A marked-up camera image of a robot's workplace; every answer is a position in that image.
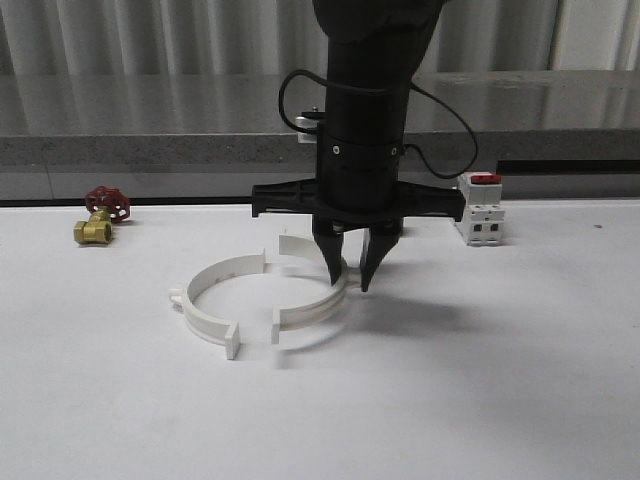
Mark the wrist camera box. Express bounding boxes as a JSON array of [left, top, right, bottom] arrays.
[[294, 107, 325, 144]]

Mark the white circuit breaker red switch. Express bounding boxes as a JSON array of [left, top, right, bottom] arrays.
[[454, 172, 505, 246]]

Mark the black cable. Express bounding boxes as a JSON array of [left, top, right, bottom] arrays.
[[277, 68, 480, 179]]

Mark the brass valve red handwheel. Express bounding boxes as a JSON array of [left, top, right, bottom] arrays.
[[73, 186, 131, 245]]

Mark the white half pipe clamp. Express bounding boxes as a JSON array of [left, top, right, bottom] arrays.
[[271, 235, 359, 345], [168, 251, 266, 360]]

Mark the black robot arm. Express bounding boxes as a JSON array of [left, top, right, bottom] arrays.
[[252, 1, 465, 291]]

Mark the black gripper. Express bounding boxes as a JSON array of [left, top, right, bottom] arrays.
[[251, 127, 465, 292]]

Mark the grey stone counter ledge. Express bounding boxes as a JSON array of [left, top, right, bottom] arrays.
[[1, 71, 639, 202]]

